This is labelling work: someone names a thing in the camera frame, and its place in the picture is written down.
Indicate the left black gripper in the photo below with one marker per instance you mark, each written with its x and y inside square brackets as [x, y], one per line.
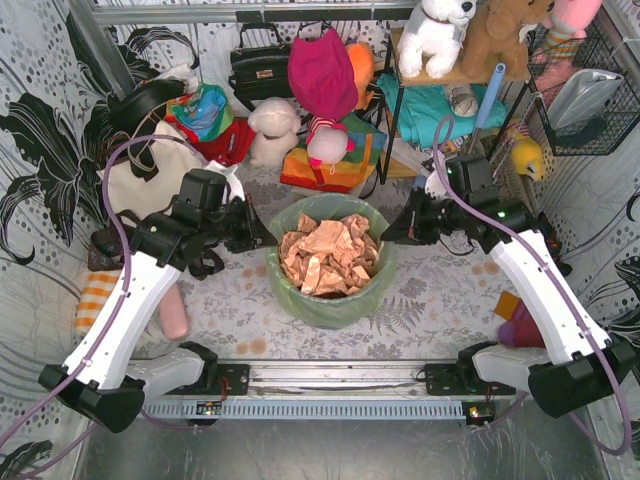
[248, 226]

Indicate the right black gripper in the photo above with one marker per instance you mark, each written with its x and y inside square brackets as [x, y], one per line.
[417, 222]

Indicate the green plastic trash bag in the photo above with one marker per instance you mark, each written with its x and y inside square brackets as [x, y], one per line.
[339, 312]

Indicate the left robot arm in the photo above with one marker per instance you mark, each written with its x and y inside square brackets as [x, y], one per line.
[98, 379]

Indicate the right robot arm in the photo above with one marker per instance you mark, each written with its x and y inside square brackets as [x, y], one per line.
[578, 363]

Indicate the rainbow striped bag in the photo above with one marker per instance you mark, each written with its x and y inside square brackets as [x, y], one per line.
[354, 169]

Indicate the brown patterned bag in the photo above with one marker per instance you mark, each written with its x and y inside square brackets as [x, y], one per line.
[105, 251]

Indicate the magenta fabric bag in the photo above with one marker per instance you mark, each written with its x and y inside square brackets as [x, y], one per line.
[321, 76]

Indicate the crumpled brown paper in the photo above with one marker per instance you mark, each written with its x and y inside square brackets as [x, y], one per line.
[329, 258]

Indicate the white folded bedding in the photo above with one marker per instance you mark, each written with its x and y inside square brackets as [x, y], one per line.
[413, 157]

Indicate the red cloth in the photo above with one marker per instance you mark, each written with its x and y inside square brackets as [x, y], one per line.
[231, 147]

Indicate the cream plush lamb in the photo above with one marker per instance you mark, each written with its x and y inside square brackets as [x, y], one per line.
[276, 125]

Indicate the teal folded cloth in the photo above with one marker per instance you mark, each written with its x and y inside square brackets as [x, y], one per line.
[423, 107]

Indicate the pink soft toy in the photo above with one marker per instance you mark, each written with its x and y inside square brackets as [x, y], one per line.
[173, 316]

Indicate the colourful printed cloth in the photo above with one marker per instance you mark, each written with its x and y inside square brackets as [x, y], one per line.
[202, 116]

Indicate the yellow plush duck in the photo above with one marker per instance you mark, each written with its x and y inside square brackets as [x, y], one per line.
[525, 153]

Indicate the blue floor mop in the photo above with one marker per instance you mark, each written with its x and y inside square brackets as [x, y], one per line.
[487, 103]

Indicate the orange checkered cloth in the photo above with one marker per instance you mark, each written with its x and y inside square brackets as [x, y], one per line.
[96, 291]

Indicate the black leather handbag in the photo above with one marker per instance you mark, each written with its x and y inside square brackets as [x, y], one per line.
[260, 73]

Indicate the orange plush toy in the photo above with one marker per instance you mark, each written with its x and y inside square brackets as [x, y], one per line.
[362, 61]

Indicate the white husky plush dog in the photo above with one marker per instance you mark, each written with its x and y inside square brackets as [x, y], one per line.
[433, 36]

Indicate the brown teddy bear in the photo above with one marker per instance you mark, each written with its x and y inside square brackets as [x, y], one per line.
[494, 33]

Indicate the silver foil pouch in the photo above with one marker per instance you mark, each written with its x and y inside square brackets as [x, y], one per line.
[582, 97]

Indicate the pink plush toy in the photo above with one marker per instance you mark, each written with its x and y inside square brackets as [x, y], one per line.
[568, 21]

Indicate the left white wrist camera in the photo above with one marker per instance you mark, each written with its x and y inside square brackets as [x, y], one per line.
[235, 187]

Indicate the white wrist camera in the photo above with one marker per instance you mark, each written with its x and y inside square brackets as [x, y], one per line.
[235, 187]
[434, 187]

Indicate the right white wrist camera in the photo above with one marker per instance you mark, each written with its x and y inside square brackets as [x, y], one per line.
[434, 187]

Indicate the metal base rail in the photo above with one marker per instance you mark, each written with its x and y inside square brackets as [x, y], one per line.
[311, 378]

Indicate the black wire basket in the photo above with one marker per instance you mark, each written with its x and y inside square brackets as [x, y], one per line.
[551, 68]

